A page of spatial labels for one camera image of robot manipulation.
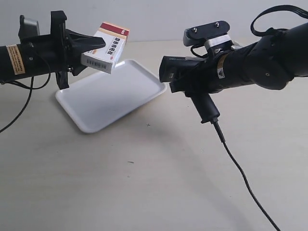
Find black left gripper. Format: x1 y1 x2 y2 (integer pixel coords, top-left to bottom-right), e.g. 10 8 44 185
19 11 106 90

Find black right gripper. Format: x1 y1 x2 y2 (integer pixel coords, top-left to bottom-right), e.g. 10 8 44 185
169 60 222 93

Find white red medicine box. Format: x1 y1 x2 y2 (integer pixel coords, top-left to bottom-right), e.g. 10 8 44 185
81 22 130 74

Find black handheld barcode scanner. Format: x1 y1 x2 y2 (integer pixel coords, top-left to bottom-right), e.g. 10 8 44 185
158 56 220 125

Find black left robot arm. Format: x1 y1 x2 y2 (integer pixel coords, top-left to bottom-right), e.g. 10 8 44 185
0 11 106 90

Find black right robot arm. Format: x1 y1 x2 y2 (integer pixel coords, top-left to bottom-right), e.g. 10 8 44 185
170 24 308 93

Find white plastic tray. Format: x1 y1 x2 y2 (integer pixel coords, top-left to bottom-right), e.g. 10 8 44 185
55 59 167 134

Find black scanner cable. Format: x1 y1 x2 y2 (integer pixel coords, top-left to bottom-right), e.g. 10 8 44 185
211 120 282 231

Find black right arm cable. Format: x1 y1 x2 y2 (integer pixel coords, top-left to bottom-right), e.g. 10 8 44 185
250 4 308 38

